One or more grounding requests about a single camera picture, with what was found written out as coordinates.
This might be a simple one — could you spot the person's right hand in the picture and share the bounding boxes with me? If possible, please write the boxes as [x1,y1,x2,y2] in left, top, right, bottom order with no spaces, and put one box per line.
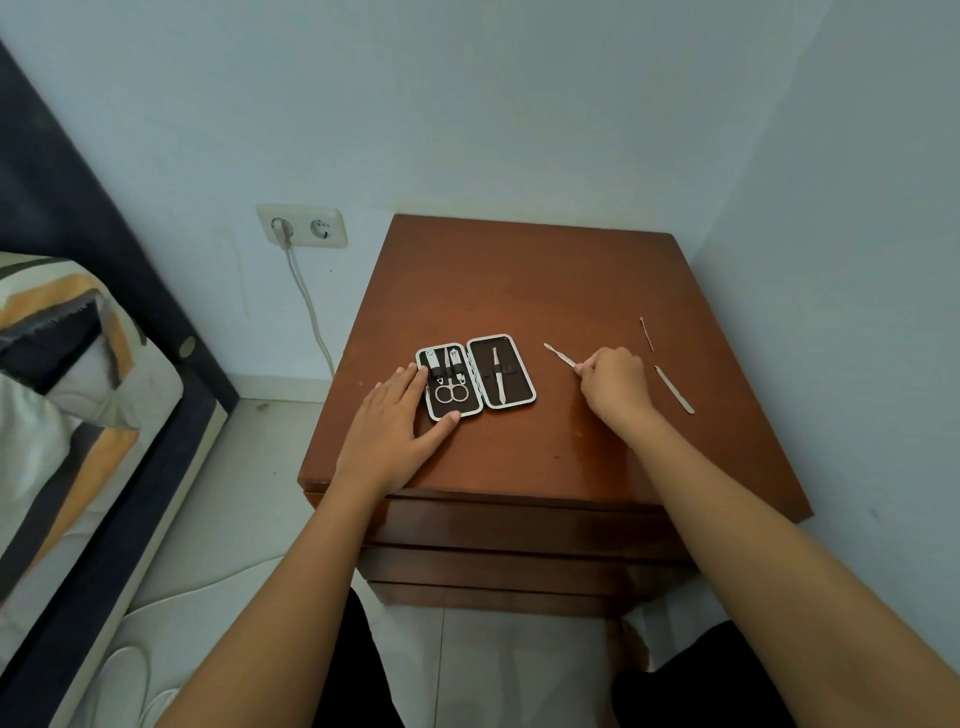
[574,345,667,453]

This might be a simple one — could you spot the person's left hand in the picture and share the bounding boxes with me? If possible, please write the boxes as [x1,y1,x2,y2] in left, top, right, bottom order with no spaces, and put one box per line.
[333,363,462,500]

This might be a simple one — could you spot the silver nail file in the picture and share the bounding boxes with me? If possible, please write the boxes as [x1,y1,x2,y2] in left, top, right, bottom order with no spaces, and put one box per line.
[654,365,697,416]

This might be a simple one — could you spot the small silver scissors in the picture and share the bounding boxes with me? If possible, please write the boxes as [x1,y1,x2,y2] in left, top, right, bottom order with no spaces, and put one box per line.
[433,367,470,405]

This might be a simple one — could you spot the checkered manicure kit case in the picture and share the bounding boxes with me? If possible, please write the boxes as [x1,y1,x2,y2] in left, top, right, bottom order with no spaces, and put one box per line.
[415,332,538,421]

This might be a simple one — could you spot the brown wooden drawer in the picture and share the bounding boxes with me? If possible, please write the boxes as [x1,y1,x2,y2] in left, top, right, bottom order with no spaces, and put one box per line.
[356,545,695,598]
[367,581,654,620]
[359,498,699,564]

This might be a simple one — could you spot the person's left forearm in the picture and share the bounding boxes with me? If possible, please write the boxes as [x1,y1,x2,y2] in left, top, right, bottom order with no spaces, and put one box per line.
[153,473,391,728]

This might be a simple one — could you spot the person's right forearm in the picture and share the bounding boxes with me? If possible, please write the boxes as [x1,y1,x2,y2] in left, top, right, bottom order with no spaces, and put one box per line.
[626,418,960,728]

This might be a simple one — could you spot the brown wooden nightstand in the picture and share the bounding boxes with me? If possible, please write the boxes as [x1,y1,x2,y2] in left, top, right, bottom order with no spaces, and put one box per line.
[296,213,815,620]

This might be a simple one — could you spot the person's left leg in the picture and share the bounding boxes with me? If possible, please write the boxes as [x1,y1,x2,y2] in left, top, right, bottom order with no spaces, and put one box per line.
[329,584,406,728]

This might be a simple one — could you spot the person's leg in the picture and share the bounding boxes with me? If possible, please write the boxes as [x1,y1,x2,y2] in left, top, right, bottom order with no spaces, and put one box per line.
[611,614,796,728]
[329,584,406,728]

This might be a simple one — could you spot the person's right leg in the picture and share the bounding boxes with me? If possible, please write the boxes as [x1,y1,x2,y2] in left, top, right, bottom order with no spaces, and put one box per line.
[611,614,796,728]

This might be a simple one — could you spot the white floor cloth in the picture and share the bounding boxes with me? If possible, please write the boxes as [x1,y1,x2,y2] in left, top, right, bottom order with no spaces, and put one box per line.
[67,551,301,728]

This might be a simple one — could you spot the striped bedding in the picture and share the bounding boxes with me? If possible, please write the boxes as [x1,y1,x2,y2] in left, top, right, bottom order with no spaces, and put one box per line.
[0,251,185,661]

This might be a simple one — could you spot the white slipper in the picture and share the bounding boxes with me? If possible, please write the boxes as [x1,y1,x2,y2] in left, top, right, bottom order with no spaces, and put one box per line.
[89,644,151,728]
[138,686,181,728]

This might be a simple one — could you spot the white cable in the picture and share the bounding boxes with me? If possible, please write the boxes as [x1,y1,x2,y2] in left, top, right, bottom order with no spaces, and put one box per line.
[284,247,337,380]

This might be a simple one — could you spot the white double wall socket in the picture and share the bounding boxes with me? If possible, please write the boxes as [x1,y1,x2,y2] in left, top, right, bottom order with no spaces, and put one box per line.
[255,203,349,250]

